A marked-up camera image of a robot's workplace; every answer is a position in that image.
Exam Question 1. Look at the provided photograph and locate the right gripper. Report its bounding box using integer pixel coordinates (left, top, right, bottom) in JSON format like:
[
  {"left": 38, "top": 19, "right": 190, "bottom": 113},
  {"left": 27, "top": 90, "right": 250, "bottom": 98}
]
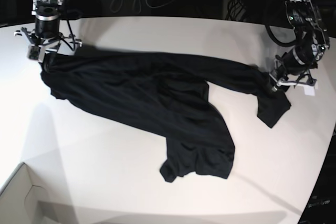
[{"left": 14, "top": 15, "right": 82, "bottom": 63}]

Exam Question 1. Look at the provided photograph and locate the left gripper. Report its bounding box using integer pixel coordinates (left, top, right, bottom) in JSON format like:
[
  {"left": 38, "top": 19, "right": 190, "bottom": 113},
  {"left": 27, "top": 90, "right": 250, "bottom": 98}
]
[{"left": 269, "top": 44, "right": 319, "bottom": 95}]

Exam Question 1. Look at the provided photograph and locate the black t-shirt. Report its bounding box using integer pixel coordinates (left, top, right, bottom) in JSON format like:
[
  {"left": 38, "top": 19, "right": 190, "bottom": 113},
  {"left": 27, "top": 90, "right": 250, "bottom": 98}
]
[{"left": 40, "top": 52, "right": 291, "bottom": 183}]

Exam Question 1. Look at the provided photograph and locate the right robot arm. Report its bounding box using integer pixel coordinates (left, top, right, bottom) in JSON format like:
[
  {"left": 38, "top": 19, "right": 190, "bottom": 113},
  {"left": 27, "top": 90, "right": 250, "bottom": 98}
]
[{"left": 14, "top": 0, "right": 82, "bottom": 63}]

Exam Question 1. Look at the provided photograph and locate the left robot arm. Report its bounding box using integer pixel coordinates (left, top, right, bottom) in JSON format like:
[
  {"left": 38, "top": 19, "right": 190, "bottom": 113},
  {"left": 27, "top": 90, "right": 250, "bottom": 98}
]
[{"left": 265, "top": 0, "right": 330, "bottom": 96}]

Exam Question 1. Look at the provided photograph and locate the white cardboard box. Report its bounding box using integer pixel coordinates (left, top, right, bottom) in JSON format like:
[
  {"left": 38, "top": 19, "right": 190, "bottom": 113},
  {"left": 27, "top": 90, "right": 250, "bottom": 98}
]
[{"left": 1, "top": 163, "right": 78, "bottom": 223}]

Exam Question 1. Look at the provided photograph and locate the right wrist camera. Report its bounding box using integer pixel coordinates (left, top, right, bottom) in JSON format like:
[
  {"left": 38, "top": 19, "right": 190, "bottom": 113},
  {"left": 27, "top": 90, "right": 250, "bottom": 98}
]
[{"left": 27, "top": 46, "right": 39, "bottom": 61}]

